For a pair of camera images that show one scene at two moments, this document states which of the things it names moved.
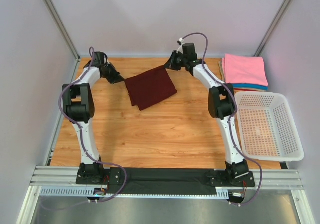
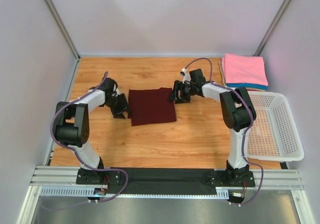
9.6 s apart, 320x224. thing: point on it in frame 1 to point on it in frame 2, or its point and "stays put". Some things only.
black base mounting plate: (164, 181) stays put
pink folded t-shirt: (244, 69) stays put
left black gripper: (114, 75) to (120, 105)
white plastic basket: (267, 127) stays put
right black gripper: (172, 61) to (180, 91)
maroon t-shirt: (150, 86) to (150, 106)
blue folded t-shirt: (255, 86) stays put
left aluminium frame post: (58, 21) stays put
